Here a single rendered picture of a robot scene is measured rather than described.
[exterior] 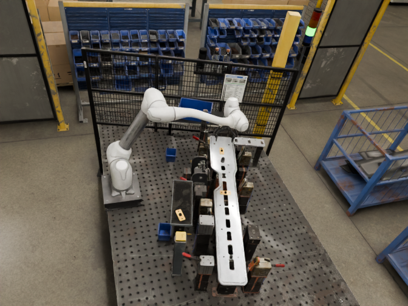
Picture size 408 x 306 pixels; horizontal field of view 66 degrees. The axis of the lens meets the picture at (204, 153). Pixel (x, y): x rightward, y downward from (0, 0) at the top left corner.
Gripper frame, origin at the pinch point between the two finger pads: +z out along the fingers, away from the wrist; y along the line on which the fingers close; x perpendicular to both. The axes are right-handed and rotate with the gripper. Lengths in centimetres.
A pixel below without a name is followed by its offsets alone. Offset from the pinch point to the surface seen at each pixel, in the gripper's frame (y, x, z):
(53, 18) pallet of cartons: -261, 346, 59
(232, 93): 9, 55, -11
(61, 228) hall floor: -147, -23, 113
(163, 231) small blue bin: -45, -64, 43
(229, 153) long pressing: 6.4, -1.8, 13.2
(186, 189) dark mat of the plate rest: -31, -59, -3
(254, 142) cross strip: 30.7, 14.5, 13.3
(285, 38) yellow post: 45, 59, -67
